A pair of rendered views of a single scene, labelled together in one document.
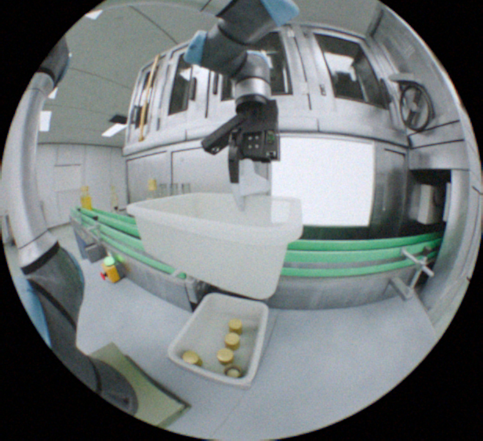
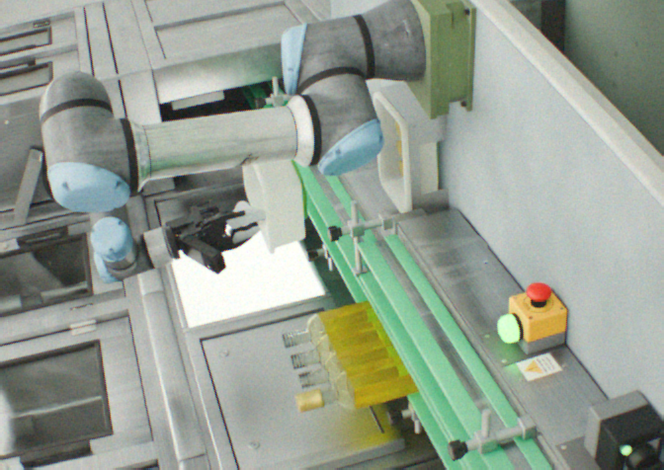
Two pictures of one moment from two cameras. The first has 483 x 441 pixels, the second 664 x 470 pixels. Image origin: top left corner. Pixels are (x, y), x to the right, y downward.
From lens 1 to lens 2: 1.77 m
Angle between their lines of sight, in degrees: 70
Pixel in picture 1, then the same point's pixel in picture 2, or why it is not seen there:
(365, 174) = not seen: hidden behind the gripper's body
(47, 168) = not seen: outside the picture
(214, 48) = (124, 217)
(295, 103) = (116, 333)
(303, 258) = (324, 203)
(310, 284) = (352, 183)
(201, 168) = (264, 403)
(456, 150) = (134, 95)
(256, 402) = not seen: hidden behind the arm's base
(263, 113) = (181, 224)
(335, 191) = (248, 251)
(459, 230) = (222, 64)
